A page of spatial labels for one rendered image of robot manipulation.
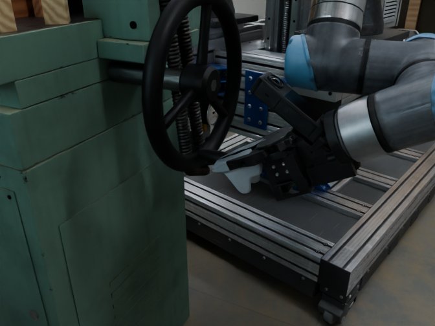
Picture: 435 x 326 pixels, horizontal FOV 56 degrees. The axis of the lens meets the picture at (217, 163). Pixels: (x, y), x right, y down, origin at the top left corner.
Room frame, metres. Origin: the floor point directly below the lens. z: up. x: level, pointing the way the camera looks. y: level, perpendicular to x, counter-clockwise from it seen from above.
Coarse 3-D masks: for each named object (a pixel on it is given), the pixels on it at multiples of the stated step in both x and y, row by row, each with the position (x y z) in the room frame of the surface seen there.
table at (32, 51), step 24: (24, 24) 0.65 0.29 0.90; (72, 24) 0.66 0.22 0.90; (96, 24) 0.70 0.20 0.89; (0, 48) 0.54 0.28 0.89; (24, 48) 0.57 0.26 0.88; (48, 48) 0.61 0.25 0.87; (72, 48) 0.65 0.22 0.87; (96, 48) 0.69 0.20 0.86; (120, 48) 0.67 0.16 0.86; (144, 48) 0.65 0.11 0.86; (0, 72) 0.53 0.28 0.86; (24, 72) 0.56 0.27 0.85
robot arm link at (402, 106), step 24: (408, 72) 0.48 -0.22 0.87; (432, 72) 0.44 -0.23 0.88; (384, 96) 0.45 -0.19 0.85; (408, 96) 0.43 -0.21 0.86; (432, 96) 0.41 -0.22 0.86; (384, 120) 0.43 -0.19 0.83; (408, 120) 0.42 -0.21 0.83; (432, 120) 0.41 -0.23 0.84; (384, 144) 0.43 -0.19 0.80; (408, 144) 0.43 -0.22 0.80
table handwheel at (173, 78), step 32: (192, 0) 0.60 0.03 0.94; (224, 0) 0.69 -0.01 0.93; (160, 32) 0.55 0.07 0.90; (224, 32) 0.74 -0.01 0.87; (128, 64) 0.70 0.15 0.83; (160, 64) 0.53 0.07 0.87; (192, 64) 0.65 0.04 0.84; (160, 96) 0.52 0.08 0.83; (192, 96) 0.61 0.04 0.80; (224, 96) 0.75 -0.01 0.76; (160, 128) 0.52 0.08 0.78; (224, 128) 0.70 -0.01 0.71; (192, 160) 0.60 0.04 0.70
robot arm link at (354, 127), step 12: (348, 108) 0.47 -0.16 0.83; (360, 108) 0.46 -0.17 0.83; (336, 120) 0.47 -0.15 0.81; (348, 120) 0.45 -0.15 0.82; (360, 120) 0.45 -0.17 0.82; (348, 132) 0.45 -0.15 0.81; (360, 132) 0.44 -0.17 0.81; (372, 132) 0.43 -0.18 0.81; (348, 144) 0.45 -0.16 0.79; (360, 144) 0.44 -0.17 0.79; (372, 144) 0.43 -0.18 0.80; (348, 156) 0.46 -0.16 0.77; (360, 156) 0.44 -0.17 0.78; (372, 156) 0.45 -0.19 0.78
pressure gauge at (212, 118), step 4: (200, 104) 0.92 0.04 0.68; (204, 104) 0.92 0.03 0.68; (208, 104) 0.91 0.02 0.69; (200, 108) 0.91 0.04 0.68; (204, 108) 0.91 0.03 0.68; (208, 108) 0.91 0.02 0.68; (212, 108) 0.93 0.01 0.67; (204, 112) 0.91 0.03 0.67; (208, 112) 0.91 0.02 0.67; (212, 112) 0.93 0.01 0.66; (204, 116) 0.91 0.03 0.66; (208, 116) 0.91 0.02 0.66; (212, 116) 0.93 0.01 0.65; (216, 116) 0.94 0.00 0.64; (204, 120) 0.91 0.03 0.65; (208, 120) 0.90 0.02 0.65; (212, 120) 0.93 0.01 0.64; (216, 120) 0.94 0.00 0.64; (204, 124) 0.93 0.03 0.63; (208, 124) 0.91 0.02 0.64; (212, 124) 0.92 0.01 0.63; (204, 128) 0.93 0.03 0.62
